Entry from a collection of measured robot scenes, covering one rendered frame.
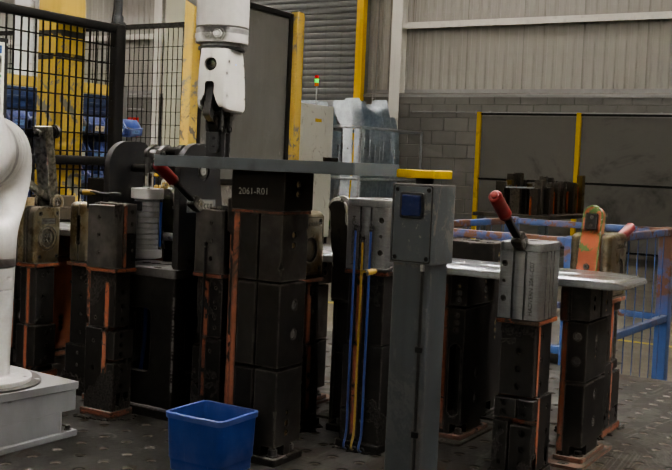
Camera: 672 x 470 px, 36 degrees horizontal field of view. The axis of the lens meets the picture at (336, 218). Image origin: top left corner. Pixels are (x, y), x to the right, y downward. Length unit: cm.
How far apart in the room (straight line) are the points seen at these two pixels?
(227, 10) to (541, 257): 61
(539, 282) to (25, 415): 81
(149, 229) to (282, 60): 384
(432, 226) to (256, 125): 408
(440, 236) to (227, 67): 44
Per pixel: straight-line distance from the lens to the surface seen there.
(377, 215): 162
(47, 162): 216
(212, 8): 163
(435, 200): 141
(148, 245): 188
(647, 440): 192
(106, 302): 184
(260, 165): 151
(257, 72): 546
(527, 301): 153
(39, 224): 214
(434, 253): 141
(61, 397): 173
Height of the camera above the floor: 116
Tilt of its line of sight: 3 degrees down
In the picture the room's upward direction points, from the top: 2 degrees clockwise
